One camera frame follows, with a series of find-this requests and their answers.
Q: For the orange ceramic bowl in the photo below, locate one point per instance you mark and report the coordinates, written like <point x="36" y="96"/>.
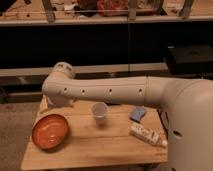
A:
<point x="50" y="131"/>

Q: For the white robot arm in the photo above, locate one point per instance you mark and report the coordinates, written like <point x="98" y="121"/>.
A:
<point x="187" y="102"/>

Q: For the blue sponge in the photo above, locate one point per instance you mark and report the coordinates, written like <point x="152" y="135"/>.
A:
<point x="137" y="114"/>

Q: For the white tube bottle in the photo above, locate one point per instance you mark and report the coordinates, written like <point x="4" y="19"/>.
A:
<point x="147" y="135"/>

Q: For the black box on shelf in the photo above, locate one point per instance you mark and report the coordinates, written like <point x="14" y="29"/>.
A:
<point x="195" y="59"/>

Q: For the wooden shelf rack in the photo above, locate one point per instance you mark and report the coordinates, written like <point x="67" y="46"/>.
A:
<point x="90" y="12"/>

